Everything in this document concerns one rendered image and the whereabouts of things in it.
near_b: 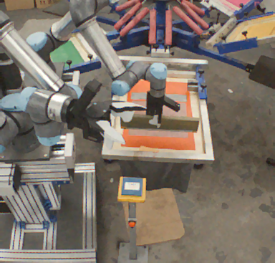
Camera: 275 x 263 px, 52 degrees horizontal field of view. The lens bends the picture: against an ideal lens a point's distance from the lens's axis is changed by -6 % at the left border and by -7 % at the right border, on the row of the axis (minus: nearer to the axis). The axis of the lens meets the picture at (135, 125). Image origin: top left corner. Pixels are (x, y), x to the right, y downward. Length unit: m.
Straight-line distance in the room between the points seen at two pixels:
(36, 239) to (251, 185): 1.87
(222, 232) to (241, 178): 0.60
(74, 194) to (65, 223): 0.26
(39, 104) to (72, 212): 1.56
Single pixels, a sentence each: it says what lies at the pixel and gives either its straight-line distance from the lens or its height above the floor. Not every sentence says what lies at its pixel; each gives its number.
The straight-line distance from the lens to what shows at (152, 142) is 1.68.
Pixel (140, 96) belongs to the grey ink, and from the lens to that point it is 1.95.
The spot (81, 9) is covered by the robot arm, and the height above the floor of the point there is 1.71.
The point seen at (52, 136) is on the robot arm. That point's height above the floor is 1.55.
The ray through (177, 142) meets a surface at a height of 0.96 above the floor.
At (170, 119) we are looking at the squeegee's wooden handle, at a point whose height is 1.14.
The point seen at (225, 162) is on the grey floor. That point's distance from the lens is 2.92.
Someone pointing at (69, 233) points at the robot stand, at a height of 0.21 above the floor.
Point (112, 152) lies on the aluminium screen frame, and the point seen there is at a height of 0.99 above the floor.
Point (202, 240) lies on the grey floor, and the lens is 2.45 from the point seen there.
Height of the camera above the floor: 2.20
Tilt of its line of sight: 45 degrees down
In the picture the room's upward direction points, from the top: straight up
